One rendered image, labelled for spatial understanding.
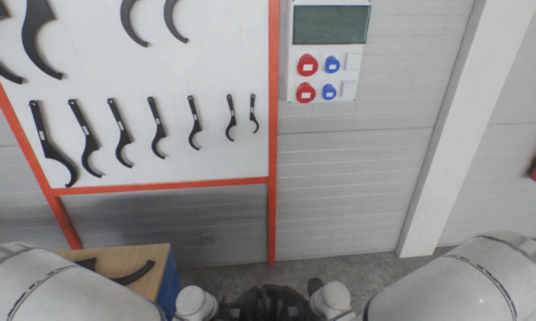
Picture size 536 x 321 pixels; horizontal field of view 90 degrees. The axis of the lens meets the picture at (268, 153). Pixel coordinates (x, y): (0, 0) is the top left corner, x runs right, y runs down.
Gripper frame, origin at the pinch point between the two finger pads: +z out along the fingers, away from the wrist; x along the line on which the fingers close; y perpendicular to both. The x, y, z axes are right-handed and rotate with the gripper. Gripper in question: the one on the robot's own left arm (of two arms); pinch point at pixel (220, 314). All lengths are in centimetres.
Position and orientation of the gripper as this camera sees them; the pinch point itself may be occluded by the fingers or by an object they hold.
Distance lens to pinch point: 130.2
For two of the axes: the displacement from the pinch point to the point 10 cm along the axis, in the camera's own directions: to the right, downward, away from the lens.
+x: -9.8, 0.4, 1.7
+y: 0.7, -7.9, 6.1
